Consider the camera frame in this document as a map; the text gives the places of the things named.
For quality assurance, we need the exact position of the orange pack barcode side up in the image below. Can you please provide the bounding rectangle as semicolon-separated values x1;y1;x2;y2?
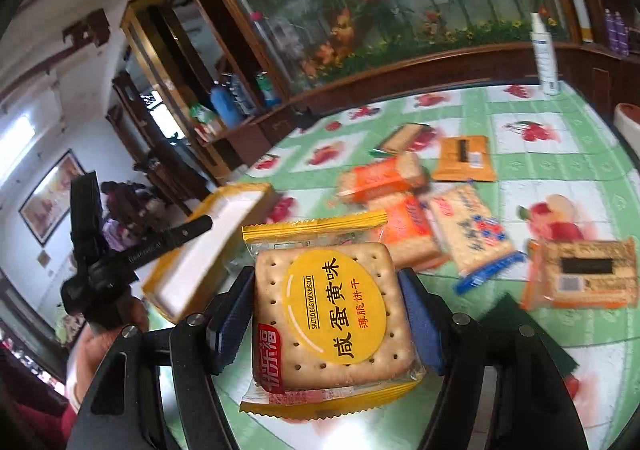
431;136;498;182

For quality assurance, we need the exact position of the blue water bottle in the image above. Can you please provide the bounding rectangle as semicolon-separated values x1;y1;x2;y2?
209;82;243;129

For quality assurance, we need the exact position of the yellow salted egg biscuit pack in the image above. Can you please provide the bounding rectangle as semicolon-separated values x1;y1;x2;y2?
240;210;425;421

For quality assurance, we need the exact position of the blue Hokkaido cracker pack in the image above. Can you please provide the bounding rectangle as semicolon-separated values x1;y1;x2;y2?
426;184;525;295

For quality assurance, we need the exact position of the white spray bottle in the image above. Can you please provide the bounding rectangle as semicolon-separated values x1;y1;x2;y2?
530;12;560;96

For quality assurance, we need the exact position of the green edged cracker pack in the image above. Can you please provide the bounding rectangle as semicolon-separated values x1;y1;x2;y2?
370;123;437;158

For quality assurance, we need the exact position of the framed wall picture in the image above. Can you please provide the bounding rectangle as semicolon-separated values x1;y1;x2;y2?
20;149;85;246

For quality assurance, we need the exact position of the orange pack near table edge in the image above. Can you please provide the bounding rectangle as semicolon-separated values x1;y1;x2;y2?
521;238;639;310

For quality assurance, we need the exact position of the person's left hand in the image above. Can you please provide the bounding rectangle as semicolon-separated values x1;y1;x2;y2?
65;298;149;413

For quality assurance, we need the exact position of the orange chicken soup cracker pack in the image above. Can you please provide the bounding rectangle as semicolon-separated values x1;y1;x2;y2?
336;152;428;204

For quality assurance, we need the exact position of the yellow snack tray box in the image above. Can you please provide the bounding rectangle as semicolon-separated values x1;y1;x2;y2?
142;182;279;323

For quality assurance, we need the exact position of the purple bottles pair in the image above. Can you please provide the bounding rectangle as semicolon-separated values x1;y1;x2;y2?
604;9;629;57

